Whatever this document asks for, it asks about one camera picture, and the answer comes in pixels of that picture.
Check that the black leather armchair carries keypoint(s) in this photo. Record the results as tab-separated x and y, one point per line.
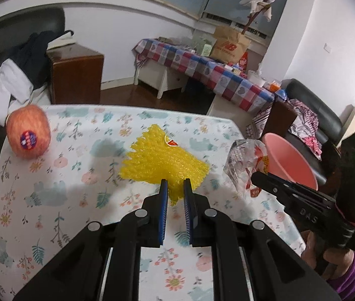
14	22

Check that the plaid tablecloth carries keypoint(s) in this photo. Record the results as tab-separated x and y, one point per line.
221	75

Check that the dark garment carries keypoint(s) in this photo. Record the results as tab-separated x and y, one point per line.
36	56

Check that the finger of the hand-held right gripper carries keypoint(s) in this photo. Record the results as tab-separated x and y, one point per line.
282	182
302	207

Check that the red coat rack pole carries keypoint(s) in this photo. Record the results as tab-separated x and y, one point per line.
252	18

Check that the apple in pink foam net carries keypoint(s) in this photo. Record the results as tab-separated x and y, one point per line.
28	128

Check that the clear wrapper with red print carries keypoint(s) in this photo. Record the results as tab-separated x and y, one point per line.
243	160

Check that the pink plastic basin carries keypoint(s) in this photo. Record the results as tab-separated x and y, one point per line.
290	160

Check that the white desk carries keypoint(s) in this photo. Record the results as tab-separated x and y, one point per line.
168	80

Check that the black leather sofa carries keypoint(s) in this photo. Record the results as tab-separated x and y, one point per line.
318	100

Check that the dark wooden cabinet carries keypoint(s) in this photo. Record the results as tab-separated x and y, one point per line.
77	75

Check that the red white patterned cloth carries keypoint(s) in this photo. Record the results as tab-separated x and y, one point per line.
258	124

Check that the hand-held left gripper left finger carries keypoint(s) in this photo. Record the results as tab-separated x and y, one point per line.
164	200

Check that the plaid clothes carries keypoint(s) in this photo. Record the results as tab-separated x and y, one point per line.
304	125

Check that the orange packet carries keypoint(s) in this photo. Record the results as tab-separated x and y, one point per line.
273	86

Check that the yellow foam net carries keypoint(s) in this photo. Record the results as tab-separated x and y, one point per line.
161	160

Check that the white wall switch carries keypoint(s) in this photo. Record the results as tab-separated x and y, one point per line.
327	48

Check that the person's right forearm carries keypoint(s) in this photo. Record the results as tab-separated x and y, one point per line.
349	276

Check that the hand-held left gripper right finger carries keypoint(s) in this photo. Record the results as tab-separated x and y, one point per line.
187	203

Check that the green box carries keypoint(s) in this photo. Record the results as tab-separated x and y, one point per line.
204	48

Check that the person's right hand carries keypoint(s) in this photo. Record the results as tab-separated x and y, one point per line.
337	261

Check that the white bowl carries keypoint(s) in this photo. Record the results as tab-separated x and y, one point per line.
257	80

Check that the white garment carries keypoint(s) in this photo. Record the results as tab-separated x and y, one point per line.
5	84

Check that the blue packet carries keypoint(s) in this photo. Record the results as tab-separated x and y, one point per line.
280	94

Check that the brown paper bag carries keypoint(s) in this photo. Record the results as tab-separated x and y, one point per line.
230	47

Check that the brown wooden side table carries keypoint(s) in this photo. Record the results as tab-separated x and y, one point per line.
282	119

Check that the red packet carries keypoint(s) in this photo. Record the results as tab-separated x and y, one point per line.
243	62

